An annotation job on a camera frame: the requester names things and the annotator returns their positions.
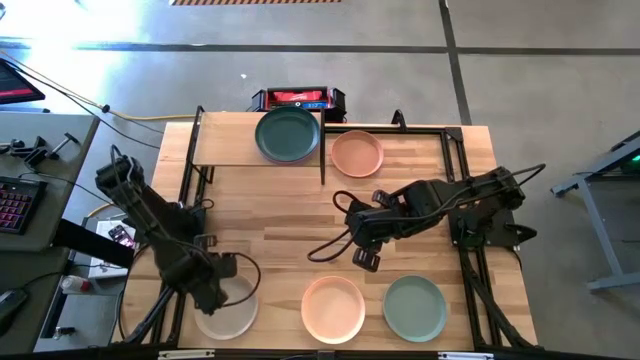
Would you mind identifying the dark green plate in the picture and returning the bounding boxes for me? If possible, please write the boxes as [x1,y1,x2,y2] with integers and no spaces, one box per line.
[254,105,321,164]

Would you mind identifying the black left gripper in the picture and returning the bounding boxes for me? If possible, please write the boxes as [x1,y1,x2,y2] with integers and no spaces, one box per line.
[172,258,230,317]

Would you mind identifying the beige grey plate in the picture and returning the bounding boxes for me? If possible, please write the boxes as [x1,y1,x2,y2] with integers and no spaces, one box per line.
[193,272,260,342]

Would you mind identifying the sage green plate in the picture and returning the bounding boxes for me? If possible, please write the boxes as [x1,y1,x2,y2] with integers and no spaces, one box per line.
[382,274,448,344]

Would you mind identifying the black flat panel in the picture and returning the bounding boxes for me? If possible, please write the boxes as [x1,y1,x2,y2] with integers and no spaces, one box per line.
[51,217,136,269]

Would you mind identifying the red and black tool case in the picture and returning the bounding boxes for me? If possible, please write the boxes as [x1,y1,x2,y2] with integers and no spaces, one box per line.
[251,85,348,124]

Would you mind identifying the pale peach plate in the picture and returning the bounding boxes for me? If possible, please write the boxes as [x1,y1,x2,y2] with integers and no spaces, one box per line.
[300,275,367,346]

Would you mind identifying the black computer monitor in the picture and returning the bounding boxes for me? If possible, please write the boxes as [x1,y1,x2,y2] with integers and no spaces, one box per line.
[0,57,46,106]

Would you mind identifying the black aluminium rig frame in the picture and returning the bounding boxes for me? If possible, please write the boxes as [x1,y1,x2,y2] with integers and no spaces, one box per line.
[112,108,544,360]

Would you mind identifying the black computer mouse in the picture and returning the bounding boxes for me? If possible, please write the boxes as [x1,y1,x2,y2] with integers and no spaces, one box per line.
[0,288,29,337]

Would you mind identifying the white clip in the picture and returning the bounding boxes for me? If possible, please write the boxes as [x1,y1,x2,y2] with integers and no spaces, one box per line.
[157,349,216,360]
[437,351,495,360]

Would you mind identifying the black cable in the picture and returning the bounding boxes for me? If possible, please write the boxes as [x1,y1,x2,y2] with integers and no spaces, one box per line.
[0,58,164,151]

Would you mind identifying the white bottle with red cap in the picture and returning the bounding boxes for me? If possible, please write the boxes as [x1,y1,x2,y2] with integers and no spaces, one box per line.
[59,273,95,295]

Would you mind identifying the yellow cable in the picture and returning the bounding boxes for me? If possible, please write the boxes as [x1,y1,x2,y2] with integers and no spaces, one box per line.
[0,48,195,123]

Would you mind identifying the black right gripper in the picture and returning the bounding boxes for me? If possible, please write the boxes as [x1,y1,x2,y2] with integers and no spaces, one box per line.
[344,203,399,274]

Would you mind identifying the smartphone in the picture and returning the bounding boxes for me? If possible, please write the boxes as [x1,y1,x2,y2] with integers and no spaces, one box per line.
[107,223,136,250]

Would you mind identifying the black desk clamp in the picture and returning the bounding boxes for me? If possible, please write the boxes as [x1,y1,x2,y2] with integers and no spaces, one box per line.
[0,131,81,169]

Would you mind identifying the wooden shelf board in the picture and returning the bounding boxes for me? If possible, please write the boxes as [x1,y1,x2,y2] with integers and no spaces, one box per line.
[192,110,321,168]

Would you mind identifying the black shelf frame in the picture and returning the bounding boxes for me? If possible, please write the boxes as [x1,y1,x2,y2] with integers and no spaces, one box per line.
[182,103,327,187]

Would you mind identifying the orange salmon plate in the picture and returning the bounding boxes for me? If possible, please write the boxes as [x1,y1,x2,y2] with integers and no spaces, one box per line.
[330,129,385,179]

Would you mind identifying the white box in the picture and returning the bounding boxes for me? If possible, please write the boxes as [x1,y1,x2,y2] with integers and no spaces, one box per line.
[88,219,137,279]

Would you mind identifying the grey metal stand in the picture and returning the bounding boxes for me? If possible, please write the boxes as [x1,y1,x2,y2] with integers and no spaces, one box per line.
[549,130,640,293]

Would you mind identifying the black keyboard with red keys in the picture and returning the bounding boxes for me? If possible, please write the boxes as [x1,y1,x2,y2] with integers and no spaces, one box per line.
[0,176,49,236]

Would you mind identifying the grey side desk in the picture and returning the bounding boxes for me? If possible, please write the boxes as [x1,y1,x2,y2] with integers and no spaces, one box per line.
[0,110,101,354]

